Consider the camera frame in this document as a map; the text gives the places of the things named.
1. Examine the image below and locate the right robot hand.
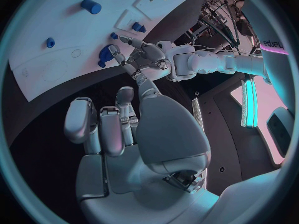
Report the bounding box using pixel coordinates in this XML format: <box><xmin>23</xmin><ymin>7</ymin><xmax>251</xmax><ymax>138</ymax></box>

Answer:
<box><xmin>63</xmin><ymin>62</ymin><xmax>221</xmax><ymax>224</ymax></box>

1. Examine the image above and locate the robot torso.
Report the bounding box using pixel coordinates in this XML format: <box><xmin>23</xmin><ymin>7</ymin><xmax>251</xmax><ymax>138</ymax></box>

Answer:
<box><xmin>191</xmin><ymin>0</ymin><xmax>297</xmax><ymax>191</ymax></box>

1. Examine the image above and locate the white cable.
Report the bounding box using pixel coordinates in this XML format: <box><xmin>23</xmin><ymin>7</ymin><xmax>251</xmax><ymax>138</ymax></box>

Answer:
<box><xmin>193</xmin><ymin>44</ymin><xmax>263</xmax><ymax>57</ymax></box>

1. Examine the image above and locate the white task board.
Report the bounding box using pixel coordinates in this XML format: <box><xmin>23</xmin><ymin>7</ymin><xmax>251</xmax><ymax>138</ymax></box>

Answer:
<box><xmin>7</xmin><ymin>0</ymin><xmax>189</xmax><ymax>103</ymax></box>

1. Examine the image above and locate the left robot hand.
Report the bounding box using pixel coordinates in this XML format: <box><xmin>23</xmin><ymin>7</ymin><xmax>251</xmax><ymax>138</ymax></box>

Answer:
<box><xmin>108</xmin><ymin>35</ymin><xmax>172</xmax><ymax>81</ymax></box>

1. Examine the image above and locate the blue plug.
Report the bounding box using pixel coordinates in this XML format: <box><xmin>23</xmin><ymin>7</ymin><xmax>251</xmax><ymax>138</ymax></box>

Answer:
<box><xmin>131</xmin><ymin>21</ymin><xmax>147</xmax><ymax>33</ymax></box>

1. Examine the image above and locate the workshop machine with cables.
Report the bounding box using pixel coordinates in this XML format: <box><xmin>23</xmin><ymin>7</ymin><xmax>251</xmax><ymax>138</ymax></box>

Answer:
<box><xmin>186</xmin><ymin>0</ymin><xmax>249</xmax><ymax>49</ymax></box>

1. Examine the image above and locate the blue short cylinder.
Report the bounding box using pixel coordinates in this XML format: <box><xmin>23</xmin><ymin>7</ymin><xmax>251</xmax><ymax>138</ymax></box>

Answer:
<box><xmin>80</xmin><ymin>0</ymin><xmax>103</xmax><ymax>15</ymax></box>

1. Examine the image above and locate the blue gear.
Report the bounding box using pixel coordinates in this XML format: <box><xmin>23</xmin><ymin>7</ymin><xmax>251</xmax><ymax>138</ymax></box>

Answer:
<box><xmin>97</xmin><ymin>44</ymin><xmax>118</xmax><ymax>68</ymax></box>

